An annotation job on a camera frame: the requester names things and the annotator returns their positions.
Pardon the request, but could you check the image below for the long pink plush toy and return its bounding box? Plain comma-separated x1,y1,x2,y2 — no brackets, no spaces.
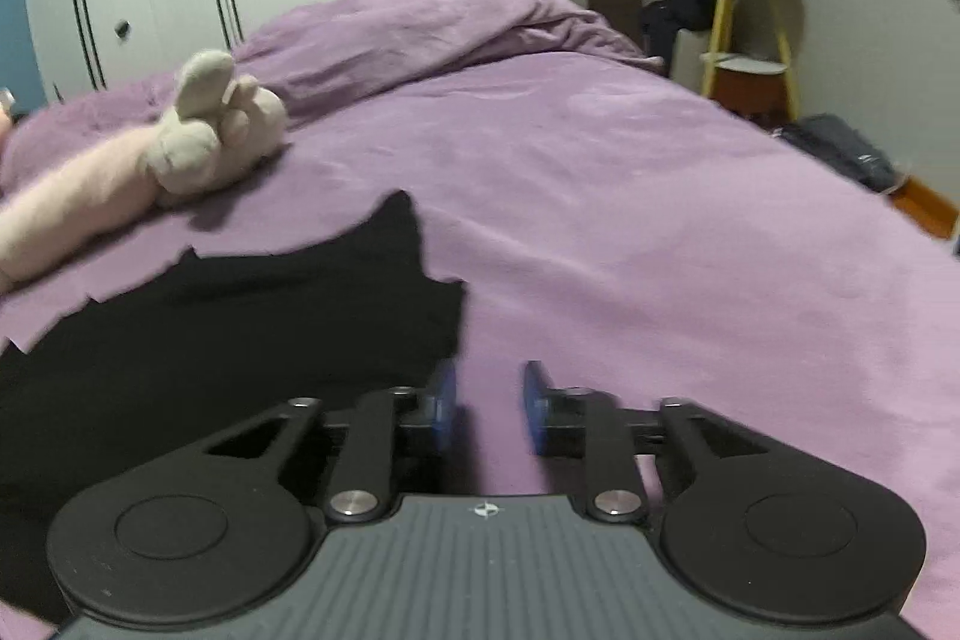
0,50,290,296

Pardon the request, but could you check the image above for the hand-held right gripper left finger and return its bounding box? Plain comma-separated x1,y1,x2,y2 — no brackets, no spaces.
202,358,460,522

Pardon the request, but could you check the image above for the black clothing pile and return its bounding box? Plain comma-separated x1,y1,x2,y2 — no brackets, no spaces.
639,0,722,61

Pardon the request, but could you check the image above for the dark grey bag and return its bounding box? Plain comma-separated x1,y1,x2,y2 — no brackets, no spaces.
778,113,901,193

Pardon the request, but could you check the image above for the white laundry hamper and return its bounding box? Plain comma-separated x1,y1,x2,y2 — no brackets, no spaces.
669,29,713,91

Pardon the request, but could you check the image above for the purple bed sheet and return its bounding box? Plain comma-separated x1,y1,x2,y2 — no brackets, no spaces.
0,47,960,640

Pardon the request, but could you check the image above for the black long-sleeve shirt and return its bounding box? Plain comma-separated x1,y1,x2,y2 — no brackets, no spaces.
0,190,470,627

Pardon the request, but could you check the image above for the purple duvet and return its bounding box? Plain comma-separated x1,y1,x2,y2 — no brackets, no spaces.
231,0,667,110

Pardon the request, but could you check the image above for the yellow-legged side table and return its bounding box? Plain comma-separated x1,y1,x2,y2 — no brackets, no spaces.
685,0,803,121

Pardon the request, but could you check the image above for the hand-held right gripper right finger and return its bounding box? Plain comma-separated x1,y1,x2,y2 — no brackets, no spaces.
522,360,755,524

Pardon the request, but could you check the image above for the orange box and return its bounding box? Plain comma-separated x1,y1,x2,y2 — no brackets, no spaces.
891,175,960,241

